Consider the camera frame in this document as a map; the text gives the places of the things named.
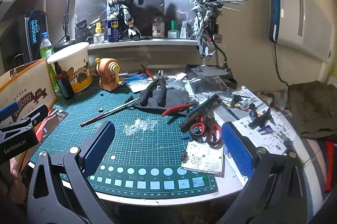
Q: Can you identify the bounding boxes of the winged silver robot model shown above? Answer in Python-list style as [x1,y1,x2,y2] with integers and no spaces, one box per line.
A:
[191,0,252,60]

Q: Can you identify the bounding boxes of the green drink bottle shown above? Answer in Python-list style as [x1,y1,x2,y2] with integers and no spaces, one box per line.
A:
[39,32,60,90]

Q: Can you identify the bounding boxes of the clear plastic bags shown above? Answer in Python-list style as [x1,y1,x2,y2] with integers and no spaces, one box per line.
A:
[182,77,232,99]

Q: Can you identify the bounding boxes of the small instruction sheet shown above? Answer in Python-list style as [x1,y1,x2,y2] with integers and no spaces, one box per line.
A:
[180,140,225,177]

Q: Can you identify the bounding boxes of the small blue model figure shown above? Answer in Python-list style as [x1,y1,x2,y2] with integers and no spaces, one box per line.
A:
[247,103,277,135]

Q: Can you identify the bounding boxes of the red handled hobby tool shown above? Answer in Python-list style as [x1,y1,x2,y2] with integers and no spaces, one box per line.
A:
[80,98,141,127]

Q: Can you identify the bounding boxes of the red black scissors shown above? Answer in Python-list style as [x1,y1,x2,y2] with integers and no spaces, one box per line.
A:
[189,115,224,148]

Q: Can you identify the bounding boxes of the paper bucket with dog print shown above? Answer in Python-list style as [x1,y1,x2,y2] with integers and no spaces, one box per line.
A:
[47,42,93,94]

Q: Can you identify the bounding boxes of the black computer tower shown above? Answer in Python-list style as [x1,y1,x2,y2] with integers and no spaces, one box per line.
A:
[16,10,49,61]

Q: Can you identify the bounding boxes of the black display base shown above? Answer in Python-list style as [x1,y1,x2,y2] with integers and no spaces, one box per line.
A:
[186,64,237,89]

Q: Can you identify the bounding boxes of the white desktop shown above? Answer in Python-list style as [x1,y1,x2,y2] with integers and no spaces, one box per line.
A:
[26,69,324,210]

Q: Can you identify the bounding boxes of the cardboard box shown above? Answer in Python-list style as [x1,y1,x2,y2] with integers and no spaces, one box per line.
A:
[0,58,58,135]

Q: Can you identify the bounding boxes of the brown glass jar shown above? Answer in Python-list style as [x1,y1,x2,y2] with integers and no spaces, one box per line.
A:
[152,16,165,38]

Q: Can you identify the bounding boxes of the black wall cable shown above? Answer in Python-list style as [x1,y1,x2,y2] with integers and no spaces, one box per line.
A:
[274,41,290,86]

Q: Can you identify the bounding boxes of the blue white paper sheets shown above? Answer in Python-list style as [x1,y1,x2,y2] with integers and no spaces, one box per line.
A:
[125,73,154,93]

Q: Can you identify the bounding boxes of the black hobby knife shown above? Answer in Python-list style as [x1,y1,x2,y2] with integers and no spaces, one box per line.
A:
[179,95,219,131]

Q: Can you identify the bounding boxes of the black cloth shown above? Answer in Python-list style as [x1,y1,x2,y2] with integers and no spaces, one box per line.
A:
[133,87,201,118]

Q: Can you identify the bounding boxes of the green cap bottle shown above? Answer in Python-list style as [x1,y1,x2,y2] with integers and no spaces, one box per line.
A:
[168,20,179,38]

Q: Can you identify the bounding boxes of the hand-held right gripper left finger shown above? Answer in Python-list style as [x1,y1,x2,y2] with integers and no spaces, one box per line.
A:
[27,121,116,224]

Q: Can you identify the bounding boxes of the white blue robot model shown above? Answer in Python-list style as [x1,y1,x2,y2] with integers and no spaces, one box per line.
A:
[105,0,146,41]

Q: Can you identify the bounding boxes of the white wall appliance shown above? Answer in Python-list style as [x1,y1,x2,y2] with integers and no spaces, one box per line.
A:
[269,0,332,61]

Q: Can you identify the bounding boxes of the olive towel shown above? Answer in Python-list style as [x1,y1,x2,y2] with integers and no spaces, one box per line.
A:
[287,81,337,139]

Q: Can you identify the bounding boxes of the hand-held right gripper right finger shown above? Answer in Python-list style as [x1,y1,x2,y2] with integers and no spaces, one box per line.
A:
[222,121,308,224]

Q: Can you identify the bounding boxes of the red black booklet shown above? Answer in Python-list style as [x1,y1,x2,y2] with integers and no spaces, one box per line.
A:
[34,109,69,143]

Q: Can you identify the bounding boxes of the yellow cap bottle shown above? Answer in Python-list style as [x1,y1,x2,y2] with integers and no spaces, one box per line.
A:
[93,23,105,44]

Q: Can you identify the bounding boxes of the green cutting mat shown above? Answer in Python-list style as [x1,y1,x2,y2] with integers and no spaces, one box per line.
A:
[28,74,219,199]

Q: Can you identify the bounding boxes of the small clear bottle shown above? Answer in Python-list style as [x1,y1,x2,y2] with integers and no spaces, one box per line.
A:
[180,21,190,39]

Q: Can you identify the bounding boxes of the blue yellow spray can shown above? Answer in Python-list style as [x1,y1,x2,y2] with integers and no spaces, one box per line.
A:
[107,17,121,43]

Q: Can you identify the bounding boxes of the dark spray bottle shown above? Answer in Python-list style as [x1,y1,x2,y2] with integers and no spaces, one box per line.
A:
[53,61,75,100]

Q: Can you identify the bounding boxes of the large instruction sheet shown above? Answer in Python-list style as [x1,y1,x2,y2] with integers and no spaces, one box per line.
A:
[213,86,301,185]

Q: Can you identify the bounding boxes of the black handled pliers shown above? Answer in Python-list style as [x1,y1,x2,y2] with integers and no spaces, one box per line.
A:
[139,70,169,107]

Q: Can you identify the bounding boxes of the person's left hand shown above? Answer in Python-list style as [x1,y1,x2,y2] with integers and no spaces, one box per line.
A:
[8,158,27,199]

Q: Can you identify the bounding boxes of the red handled nippers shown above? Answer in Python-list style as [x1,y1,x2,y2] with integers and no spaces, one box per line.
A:
[161,104,191,116]

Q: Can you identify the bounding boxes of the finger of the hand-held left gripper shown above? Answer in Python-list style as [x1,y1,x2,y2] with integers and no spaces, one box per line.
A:
[0,104,19,120]
[12,104,49,133]

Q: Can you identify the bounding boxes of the white shelf board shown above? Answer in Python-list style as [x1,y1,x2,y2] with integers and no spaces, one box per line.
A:
[88,38,208,50]

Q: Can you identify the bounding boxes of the black gooseneck holder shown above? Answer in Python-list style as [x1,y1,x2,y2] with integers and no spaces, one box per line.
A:
[214,42,233,72]

